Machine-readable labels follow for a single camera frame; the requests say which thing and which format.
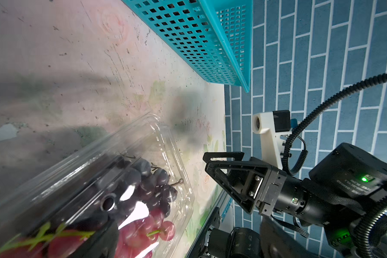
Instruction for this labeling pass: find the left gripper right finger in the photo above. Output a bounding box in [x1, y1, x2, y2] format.
[260, 217, 310, 258]

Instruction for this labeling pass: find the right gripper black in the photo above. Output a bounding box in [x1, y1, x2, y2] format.
[203, 152, 342, 226]

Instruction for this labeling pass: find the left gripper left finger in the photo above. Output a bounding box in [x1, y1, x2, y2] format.
[69, 219, 119, 258]

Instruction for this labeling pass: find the red grape bunch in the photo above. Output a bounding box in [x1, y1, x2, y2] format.
[0, 211, 176, 258]

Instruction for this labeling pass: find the clear clamshell container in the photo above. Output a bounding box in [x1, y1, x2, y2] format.
[0, 114, 194, 258]

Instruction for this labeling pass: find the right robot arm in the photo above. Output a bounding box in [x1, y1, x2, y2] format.
[203, 73, 387, 258]

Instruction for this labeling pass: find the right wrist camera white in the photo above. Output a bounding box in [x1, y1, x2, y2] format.
[252, 110, 291, 169]

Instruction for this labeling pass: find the dark purple grape bunch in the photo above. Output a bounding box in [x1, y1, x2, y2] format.
[93, 156, 184, 220]

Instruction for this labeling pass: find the teal plastic basket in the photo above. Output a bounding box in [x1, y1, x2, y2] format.
[124, 0, 253, 92]

